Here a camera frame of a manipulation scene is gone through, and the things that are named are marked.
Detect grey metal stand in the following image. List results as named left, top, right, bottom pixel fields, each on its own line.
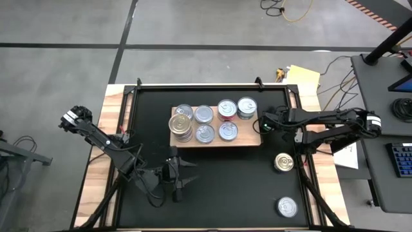
left=0, top=130, right=54, bottom=232

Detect white paper sheet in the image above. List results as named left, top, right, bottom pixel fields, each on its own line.
left=332, top=140, right=360, bottom=171

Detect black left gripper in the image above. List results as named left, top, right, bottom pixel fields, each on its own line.
left=162, top=146, right=200, bottom=203

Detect tuna can bright blue label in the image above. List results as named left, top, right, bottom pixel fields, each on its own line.
left=175, top=103, right=194, bottom=122

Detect black metal rig frame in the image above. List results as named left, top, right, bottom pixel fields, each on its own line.
left=69, top=77, right=351, bottom=232

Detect wooden shelf black metal legs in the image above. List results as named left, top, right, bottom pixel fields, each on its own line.
left=169, top=104, right=263, bottom=149

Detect coiled black cable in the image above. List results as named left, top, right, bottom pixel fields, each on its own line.
left=391, top=97, right=412, bottom=123

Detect monitor with blue screen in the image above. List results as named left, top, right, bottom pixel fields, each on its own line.
left=387, top=73, right=412, bottom=94

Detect silver pull-tab tuna can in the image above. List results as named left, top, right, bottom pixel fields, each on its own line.
left=218, top=121, right=239, bottom=142

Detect yellow paper pad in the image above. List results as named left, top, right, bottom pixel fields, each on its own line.
left=286, top=64, right=321, bottom=90

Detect silver tuna can blue label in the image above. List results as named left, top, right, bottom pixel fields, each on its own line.
left=276, top=196, right=299, bottom=218
left=195, top=124, right=216, bottom=145

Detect green white label tuna can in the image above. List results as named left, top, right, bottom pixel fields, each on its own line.
left=194, top=104, right=214, bottom=125

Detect black table mat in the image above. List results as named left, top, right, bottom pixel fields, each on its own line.
left=117, top=89, right=310, bottom=228

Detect yellow extension cable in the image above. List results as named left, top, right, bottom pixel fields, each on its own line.
left=279, top=0, right=315, bottom=23

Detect grey desk panel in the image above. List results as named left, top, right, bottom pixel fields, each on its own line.
left=350, top=53, right=412, bottom=136
left=360, top=133, right=412, bottom=214

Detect black floor cable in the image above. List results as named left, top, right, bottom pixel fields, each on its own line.
left=259, top=0, right=286, bottom=17
left=319, top=55, right=353, bottom=77

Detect pale-lid can white blue label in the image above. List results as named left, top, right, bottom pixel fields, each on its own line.
left=168, top=113, right=193, bottom=135

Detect backlit black keyboard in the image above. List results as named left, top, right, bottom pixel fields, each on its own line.
left=385, top=141, right=412, bottom=179

